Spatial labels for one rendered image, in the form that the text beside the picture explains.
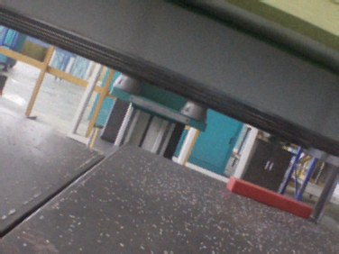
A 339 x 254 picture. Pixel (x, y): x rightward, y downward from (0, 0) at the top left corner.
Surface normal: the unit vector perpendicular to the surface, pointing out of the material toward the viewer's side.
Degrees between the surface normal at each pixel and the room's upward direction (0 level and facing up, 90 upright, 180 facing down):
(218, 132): 90
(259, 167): 90
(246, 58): 90
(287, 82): 90
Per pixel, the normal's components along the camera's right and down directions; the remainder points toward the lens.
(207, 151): 0.00, 0.08
